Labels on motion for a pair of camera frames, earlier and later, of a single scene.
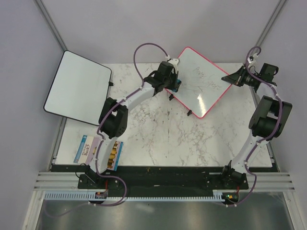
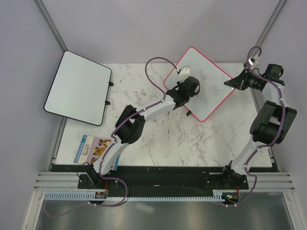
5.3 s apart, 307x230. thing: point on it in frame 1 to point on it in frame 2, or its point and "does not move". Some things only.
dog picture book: (87, 149) does not move
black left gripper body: (170, 82) to (181, 85)
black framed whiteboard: (79, 86) does not move
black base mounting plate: (162, 179) does not move
